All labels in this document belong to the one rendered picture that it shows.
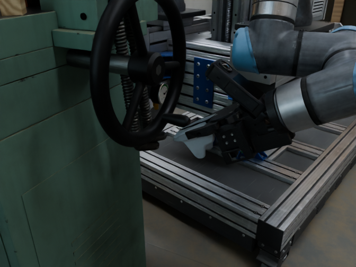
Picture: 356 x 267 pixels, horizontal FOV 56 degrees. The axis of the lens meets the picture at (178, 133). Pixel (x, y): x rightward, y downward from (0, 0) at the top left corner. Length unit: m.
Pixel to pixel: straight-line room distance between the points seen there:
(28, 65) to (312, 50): 0.47
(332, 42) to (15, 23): 0.50
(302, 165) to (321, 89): 1.06
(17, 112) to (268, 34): 0.45
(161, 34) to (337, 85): 0.90
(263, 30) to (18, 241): 0.59
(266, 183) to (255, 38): 0.87
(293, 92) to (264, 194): 0.84
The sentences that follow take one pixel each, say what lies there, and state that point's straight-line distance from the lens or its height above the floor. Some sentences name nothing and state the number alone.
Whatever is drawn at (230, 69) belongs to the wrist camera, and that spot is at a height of 0.82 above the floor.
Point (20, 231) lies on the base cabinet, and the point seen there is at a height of 0.52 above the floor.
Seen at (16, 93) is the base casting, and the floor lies 0.78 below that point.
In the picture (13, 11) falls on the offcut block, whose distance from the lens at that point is 0.65.
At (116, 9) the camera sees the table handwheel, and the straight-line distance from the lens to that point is 0.52.
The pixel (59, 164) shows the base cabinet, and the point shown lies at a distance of 0.75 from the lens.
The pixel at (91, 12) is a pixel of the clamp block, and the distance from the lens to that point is 0.63.
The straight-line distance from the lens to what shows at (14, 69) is 0.63.
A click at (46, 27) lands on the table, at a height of 0.88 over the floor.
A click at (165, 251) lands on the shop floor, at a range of 1.36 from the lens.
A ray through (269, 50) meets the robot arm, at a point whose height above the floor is 0.85.
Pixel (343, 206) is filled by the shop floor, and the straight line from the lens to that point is 1.73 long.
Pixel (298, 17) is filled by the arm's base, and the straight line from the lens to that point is 1.06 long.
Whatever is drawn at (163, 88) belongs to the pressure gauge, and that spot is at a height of 0.67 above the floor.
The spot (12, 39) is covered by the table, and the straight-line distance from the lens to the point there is 0.63.
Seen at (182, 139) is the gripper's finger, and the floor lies 0.70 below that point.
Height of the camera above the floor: 0.97
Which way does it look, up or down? 27 degrees down
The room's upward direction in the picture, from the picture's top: straight up
